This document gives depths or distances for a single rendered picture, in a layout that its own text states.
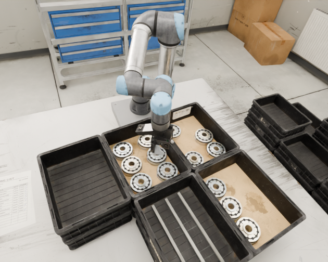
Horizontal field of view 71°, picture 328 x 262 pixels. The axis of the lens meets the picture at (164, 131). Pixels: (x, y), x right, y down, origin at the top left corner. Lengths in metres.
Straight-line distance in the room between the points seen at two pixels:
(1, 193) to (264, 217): 1.27
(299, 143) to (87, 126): 1.73
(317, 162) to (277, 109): 0.55
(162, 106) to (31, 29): 3.08
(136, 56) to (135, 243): 0.82
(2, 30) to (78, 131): 2.43
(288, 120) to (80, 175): 1.75
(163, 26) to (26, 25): 2.75
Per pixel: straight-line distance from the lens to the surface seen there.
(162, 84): 0.90
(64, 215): 1.12
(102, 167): 1.20
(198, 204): 1.11
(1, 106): 3.13
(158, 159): 1.17
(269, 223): 1.18
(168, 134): 0.95
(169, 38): 1.18
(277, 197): 1.19
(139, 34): 1.10
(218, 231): 1.09
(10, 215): 1.36
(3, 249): 1.31
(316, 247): 1.41
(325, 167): 2.23
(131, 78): 0.92
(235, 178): 1.23
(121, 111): 1.55
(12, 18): 3.69
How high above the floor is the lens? 1.82
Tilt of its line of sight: 47 degrees down
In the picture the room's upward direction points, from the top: 6 degrees clockwise
